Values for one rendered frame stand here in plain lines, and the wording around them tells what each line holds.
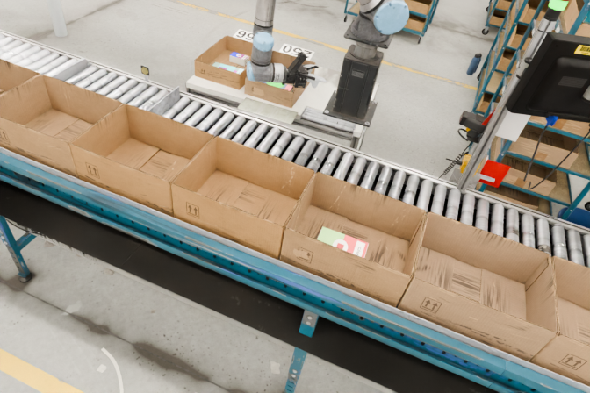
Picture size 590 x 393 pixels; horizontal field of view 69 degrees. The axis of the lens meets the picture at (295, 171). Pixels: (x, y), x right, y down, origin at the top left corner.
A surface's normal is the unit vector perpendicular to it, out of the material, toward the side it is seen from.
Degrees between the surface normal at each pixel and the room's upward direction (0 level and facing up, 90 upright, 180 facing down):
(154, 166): 0
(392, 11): 94
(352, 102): 90
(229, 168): 89
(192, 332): 0
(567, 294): 89
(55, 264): 0
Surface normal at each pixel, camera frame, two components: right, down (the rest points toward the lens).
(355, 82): -0.31, 0.61
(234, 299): 0.12, -0.74
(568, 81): -0.04, 0.71
